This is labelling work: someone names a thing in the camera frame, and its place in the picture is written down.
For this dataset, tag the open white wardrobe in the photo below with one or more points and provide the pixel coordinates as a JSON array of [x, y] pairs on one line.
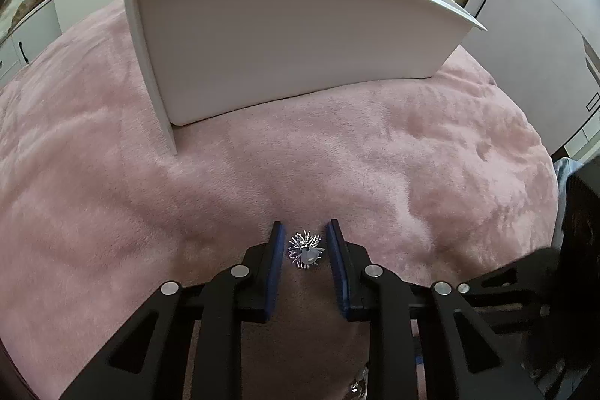
[[539, 30]]

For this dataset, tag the white low drawer cabinet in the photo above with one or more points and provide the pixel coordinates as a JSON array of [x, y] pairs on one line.
[[23, 39]]

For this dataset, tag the silver brooch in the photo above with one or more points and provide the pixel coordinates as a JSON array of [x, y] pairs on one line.
[[307, 257]]

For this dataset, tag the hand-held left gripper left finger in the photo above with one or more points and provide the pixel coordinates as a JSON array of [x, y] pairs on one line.
[[276, 269]]

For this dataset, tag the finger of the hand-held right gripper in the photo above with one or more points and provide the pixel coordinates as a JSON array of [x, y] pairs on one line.
[[525, 287]]

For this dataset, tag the pink fluffy blanket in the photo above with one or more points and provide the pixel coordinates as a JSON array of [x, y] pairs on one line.
[[140, 194]]

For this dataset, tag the white storage box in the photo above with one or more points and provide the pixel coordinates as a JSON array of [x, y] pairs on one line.
[[290, 39]]

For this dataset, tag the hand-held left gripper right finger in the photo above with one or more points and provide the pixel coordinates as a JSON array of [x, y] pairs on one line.
[[336, 269]]

